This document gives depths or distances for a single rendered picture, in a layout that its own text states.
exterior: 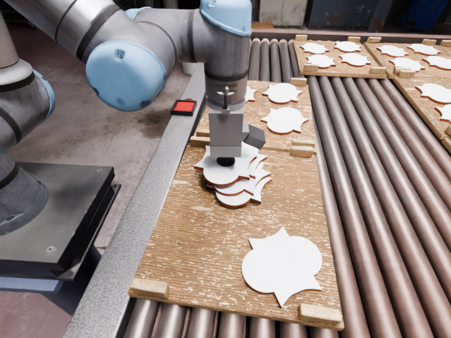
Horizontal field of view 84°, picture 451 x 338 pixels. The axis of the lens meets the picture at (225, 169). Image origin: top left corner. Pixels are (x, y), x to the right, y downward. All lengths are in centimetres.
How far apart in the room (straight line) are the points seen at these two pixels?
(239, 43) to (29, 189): 49
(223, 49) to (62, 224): 45
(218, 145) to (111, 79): 26
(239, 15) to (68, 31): 21
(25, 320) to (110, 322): 123
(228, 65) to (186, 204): 30
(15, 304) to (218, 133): 152
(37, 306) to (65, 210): 113
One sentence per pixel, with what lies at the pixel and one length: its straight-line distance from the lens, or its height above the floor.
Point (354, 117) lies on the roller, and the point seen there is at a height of 92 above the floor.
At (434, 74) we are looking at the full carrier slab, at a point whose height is 94.
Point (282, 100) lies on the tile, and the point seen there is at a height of 95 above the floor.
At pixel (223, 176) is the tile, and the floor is 99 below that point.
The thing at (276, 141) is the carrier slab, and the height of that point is 94.
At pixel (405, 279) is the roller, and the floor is 92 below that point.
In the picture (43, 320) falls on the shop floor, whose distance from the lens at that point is 167.
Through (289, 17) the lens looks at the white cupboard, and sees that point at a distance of 535.
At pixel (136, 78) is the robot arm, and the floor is 126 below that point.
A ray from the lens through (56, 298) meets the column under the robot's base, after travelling 88.
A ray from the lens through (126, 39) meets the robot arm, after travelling 32.
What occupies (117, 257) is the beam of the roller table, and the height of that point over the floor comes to 91.
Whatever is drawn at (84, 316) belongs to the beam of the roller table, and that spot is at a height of 92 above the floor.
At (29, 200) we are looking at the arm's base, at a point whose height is 99.
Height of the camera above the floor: 138
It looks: 44 degrees down
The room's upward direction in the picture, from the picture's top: straight up
